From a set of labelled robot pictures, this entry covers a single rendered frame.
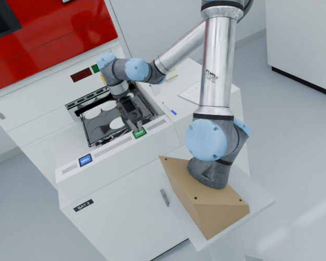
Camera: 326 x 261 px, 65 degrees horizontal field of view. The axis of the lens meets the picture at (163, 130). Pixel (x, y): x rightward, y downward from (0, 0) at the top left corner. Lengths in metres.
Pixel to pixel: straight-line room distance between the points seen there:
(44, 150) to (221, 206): 1.28
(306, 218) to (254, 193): 0.95
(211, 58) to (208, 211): 0.44
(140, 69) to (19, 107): 0.94
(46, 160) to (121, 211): 0.72
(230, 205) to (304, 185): 1.26
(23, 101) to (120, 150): 0.74
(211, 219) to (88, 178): 0.57
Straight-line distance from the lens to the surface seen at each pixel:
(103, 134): 1.37
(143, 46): 3.25
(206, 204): 0.78
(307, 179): 2.11
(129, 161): 1.17
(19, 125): 1.72
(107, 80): 1.00
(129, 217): 1.41
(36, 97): 1.64
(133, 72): 0.89
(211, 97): 0.72
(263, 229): 1.87
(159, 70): 0.99
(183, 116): 1.15
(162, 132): 1.14
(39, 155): 1.84
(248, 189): 1.02
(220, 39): 0.74
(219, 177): 0.88
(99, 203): 1.28
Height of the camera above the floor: 1.64
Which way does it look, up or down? 38 degrees down
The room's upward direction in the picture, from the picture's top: 21 degrees counter-clockwise
